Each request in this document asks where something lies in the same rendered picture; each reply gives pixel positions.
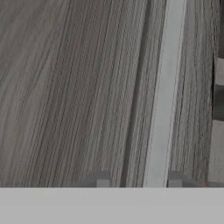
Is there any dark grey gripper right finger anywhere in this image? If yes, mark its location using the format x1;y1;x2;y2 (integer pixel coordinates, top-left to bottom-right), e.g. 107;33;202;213
167;170;205;188

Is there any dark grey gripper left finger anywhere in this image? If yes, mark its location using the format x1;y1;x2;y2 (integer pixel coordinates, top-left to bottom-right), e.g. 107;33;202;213
76;170;111;188

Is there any grey wood cabinet door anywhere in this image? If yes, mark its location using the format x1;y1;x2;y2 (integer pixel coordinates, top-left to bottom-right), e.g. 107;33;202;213
0;0;221;188

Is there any long white cabinet handle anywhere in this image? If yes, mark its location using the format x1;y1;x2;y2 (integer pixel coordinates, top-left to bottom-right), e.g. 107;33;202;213
142;0;188;188

